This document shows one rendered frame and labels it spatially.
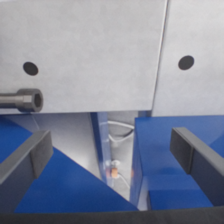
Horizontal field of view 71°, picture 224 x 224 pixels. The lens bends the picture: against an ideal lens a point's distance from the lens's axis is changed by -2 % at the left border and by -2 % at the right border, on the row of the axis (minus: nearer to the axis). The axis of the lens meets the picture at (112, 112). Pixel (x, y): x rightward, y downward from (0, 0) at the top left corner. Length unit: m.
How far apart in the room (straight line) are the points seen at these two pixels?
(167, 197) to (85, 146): 0.45
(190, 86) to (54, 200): 0.21
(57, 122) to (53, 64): 0.37
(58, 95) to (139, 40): 0.12
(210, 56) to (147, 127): 0.11
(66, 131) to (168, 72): 0.44
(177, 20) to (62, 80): 0.14
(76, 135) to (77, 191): 0.38
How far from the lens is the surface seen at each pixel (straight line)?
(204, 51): 0.21
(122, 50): 0.18
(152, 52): 0.19
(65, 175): 0.23
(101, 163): 0.91
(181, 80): 0.21
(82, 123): 0.53
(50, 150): 0.17
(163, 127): 0.22
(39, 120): 0.57
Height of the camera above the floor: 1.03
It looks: 49 degrees down
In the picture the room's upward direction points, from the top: 179 degrees counter-clockwise
